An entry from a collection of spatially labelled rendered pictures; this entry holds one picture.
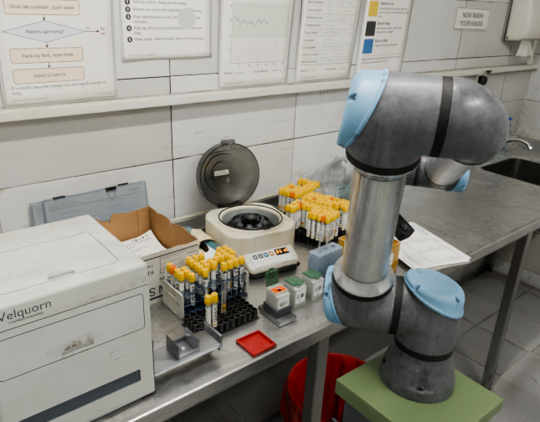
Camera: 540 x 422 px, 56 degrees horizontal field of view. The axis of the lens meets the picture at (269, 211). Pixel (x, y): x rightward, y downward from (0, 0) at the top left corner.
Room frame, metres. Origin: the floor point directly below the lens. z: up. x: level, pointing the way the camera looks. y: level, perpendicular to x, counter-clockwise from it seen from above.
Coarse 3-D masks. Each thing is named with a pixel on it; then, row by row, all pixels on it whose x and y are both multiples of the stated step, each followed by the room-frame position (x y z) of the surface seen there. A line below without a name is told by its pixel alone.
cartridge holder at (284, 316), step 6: (258, 306) 1.12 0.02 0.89; (264, 306) 1.10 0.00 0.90; (270, 306) 1.08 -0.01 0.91; (288, 306) 1.09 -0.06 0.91; (264, 312) 1.10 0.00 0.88; (270, 312) 1.08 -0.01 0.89; (276, 312) 1.06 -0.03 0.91; (282, 312) 1.07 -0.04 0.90; (288, 312) 1.09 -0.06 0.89; (270, 318) 1.08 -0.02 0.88; (276, 318) 1.06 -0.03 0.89; (282, 318) 1.07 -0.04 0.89; (288, 318) 1.07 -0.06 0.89; (294, 318) 1.08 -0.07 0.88; (282, 324) 1.05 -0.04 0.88
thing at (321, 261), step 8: (320, 248) 1.29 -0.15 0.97; (328, 248) 1.30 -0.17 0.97; (336, 248) 1.30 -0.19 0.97; (312, 256) 1.26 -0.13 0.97; (320, 256) 1.24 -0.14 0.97; (328, 256) 1.27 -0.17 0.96; (336, 256) 1.29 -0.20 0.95; (312, 264) 1.26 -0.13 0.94; (320, 264) 1.24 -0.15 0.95; (328, 264) 1.27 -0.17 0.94; (320, 272) 1.25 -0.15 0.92
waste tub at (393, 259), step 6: (342, 240) 1.35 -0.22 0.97; (396, 240) 1.37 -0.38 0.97; (342, 246) 1.35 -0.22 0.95; (396, 246) 1.34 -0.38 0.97; (342, 252) 1.35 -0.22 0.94; (396, 252) 1.35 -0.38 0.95; (390, 258) 1.33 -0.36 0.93; (396, 258) 1.35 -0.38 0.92; (390, 264) 1.33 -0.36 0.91; (396, 264) 1.35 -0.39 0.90
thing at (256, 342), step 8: (248, 336) 1.00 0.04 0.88; (256, 336) 1.01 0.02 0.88; (264, 336) 1.00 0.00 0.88; (240, 344) 0.97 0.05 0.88; (248, 344) 0.97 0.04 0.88; (256, 344) 0.97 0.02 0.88; (264, 344) 0.97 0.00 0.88; (272, 344) 0.97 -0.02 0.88; (248, 352) 0.94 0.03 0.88; (256, 352) 0.94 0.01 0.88; (264, 352) 0.95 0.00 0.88
